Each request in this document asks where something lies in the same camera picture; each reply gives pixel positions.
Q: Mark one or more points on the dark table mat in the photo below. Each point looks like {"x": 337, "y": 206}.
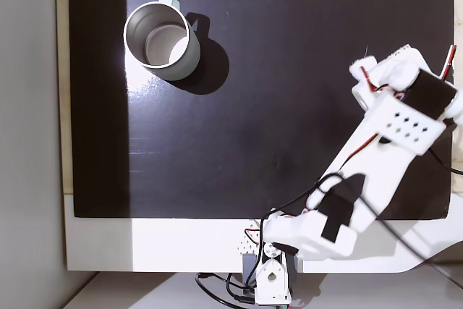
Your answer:
{"x": 271, "y": 124}

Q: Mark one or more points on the black-wrapped gripper camera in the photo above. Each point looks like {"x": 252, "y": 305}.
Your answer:
{"x": 430, "y": 95}

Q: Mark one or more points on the white gauze piece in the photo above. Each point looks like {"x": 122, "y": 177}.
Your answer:
{"x": 361, "y": 64}

